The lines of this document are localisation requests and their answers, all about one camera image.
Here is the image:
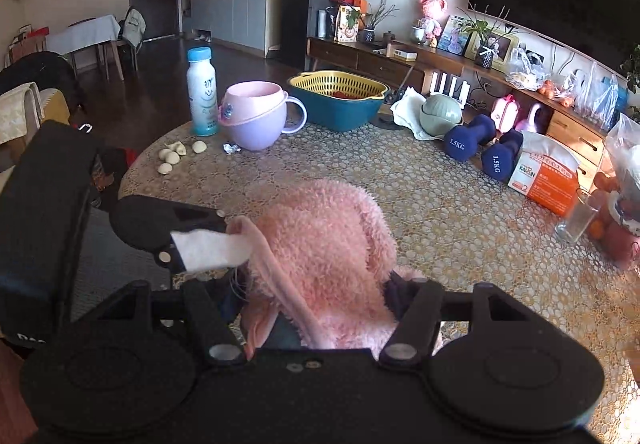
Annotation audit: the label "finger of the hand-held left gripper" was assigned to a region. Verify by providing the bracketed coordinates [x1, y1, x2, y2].
[110, 195, 252, 273]

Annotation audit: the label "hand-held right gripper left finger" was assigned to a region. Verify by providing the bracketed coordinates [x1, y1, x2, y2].
[95, 280, 247, 366]

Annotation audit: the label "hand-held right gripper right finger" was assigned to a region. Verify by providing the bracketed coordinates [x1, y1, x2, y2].
[379, 279, 545, 367]

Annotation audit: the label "pink plush toy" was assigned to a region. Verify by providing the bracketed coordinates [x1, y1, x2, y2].
[227, 178, 443, 361]

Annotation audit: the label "sofa with beige throw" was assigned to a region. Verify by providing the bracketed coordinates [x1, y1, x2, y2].
[0, 50, 87, 175]

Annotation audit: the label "white yogurt bottle blue cap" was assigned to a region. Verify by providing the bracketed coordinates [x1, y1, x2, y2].
[187, 46, 221, 137]

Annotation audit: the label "blue dumbbell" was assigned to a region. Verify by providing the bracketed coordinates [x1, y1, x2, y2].
[443, 114, 497, 163]
[480, 129, 525, 183]

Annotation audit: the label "clear drinking glass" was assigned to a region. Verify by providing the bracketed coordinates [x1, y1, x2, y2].
[555, 188, 604, 245]

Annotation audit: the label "white and orange bag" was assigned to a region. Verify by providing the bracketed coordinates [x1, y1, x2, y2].
[507, 131, 582, 217]

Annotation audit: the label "green bowl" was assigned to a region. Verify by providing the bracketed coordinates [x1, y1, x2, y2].
[418, 94, 464, 137]

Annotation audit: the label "white cloth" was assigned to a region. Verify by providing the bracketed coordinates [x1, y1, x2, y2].
[390, 86, 451, 141]

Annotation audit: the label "dining table with white cloth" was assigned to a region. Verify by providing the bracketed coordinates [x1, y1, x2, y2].
[45, 14, 122, 80]

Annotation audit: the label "chair with hung clothes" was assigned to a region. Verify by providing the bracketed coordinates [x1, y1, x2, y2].
[116, 6, 148, 71]

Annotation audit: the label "small pink backpack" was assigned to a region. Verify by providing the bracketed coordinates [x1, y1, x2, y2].
[489, 94, 521, 133]

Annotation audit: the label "blue basin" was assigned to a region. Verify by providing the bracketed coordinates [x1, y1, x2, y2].
[295, 86, 391, 133]

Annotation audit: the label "pink kettlebell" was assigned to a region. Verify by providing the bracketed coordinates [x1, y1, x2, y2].
[514, 102, 544, 134]

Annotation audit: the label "clear plastic bag of fruit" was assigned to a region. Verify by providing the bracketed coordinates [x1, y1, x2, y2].
[589, 113, 640, 271]

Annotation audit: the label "yellow strainer basket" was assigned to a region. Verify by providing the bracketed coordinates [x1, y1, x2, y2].
[287, 70, 390, 103]

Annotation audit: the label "wooden television cabinet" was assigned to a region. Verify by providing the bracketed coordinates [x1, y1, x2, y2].
[306, 36, 617, 177]

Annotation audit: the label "clear plastic bag of snacks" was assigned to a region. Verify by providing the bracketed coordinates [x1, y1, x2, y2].
[506, 47, 549, 91]

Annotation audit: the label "black cabinet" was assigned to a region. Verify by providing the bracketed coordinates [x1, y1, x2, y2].
[279, 0, 344, 71]

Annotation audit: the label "potted green plant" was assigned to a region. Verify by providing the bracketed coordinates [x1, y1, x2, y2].
[457, 0, 516, 70]

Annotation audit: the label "clear and blue plastic bags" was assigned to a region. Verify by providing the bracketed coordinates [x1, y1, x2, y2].
[565, 60, 630, 133]

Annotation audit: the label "vase with twigs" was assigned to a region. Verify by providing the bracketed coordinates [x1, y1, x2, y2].
[361, 0, 399, 45]

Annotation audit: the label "pink doll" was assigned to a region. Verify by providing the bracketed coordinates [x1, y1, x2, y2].
[418, 0, 444, 48]

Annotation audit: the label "printed snack bag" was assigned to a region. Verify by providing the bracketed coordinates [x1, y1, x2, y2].
[335, 6, 361, 43]

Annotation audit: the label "pink and purple handled bowl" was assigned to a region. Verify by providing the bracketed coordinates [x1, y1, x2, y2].
[218, 80, 307, 153]

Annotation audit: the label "yellow photo frame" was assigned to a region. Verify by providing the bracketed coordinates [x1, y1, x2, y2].
[464, 30, 521, 73]

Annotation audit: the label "pastel picture frame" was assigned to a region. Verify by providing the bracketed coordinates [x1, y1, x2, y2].
[439, 14, 474, 56]

